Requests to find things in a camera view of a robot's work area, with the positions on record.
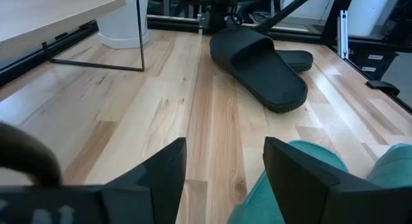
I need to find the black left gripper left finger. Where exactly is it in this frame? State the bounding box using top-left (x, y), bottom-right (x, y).
top-left (0, 136), bottom-right (187, 224)

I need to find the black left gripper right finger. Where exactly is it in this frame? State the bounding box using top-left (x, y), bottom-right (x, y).
top-left (262, 136), bottom-right (412, 224)

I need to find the black rubber slide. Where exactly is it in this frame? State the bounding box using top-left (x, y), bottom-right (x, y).
top-left (209, 28), bottom-right (309, 114)
top-left (276, 50), bottom-right (315, 73)

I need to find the wooden shelf black metal frame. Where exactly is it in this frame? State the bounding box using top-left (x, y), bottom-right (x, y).
top-left (0, 0), bottom-right (145, 72)

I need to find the black table edge clamp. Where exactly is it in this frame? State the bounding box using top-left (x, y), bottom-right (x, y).
top-left (366, 79), bottom-right (400, 96)

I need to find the white plant pot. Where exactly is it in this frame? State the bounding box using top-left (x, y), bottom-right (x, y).
top-left (95, 0), bottom-right (151, 50)

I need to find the dark wrist camera cable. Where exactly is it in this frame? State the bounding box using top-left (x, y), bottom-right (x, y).
top-left (0, 122), bottom-right (62, 187)

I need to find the silver aluminium bracket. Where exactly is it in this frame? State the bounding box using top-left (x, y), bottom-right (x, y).
top-left (337, 10), bottom-right (350, 60)

